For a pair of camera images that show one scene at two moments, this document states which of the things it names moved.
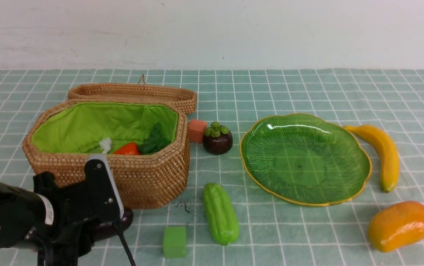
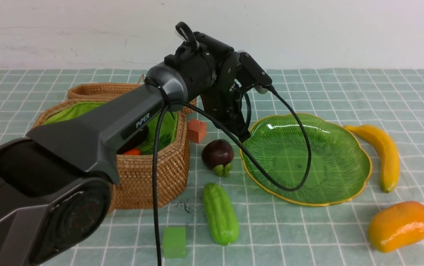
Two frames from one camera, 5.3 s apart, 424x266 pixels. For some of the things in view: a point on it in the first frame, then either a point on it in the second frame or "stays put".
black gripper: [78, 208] -> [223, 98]
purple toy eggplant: [103, 230] -> [135, 143]
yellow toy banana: [387, 153] stays put
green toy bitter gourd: [222, 214] stays put
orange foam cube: [196, 130] stays put
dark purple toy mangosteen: [217, 139] -> [218, 154]
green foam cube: [174, 243] stays put
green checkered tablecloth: [327, 167] stays put
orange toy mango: [397, 226] stays put
